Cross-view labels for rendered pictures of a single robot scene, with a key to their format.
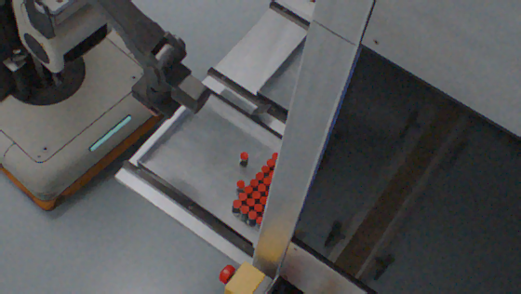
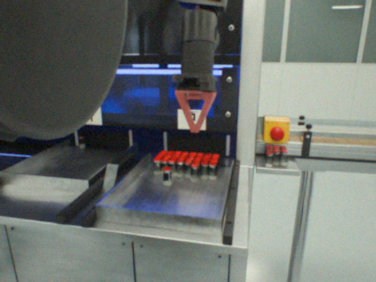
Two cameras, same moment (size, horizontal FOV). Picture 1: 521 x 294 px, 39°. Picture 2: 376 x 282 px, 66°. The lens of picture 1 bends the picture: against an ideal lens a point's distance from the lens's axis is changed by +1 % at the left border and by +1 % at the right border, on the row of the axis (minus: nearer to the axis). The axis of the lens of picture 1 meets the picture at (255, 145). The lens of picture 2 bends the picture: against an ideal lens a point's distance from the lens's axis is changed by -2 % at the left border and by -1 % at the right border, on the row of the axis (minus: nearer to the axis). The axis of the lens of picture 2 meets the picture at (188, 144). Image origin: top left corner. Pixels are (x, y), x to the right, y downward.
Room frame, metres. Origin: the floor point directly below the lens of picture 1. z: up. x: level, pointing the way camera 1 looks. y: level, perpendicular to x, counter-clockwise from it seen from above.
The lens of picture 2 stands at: (0.94, 0.72, 1.21)
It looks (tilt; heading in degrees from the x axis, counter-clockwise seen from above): 17 degrees down; 255
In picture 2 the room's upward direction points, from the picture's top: straight up
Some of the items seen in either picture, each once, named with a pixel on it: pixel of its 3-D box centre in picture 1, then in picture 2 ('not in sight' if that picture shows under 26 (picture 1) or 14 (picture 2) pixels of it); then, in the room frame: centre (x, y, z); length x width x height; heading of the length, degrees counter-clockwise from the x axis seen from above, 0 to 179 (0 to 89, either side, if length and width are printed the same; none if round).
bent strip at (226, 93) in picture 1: (244, 100); (101, 185); (0.98, 0.05, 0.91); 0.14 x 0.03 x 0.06; 63
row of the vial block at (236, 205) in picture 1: (256, 183); (184, 168); (0.76, -0.02, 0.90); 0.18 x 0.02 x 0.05; 153
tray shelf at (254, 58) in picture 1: (278, 130); (121, 181); (0.93, -0.05, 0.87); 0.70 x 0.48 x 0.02; 154
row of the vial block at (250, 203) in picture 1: (263, 188); (186, 166); (0.75, -0.04, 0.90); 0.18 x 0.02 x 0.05; 153
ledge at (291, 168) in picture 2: not in sight; (276, 163); (0.44, -0.07, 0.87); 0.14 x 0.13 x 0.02; 64
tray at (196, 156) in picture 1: (226, 164); (176, 184); (0.80, 0.06, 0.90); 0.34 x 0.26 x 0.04; 63
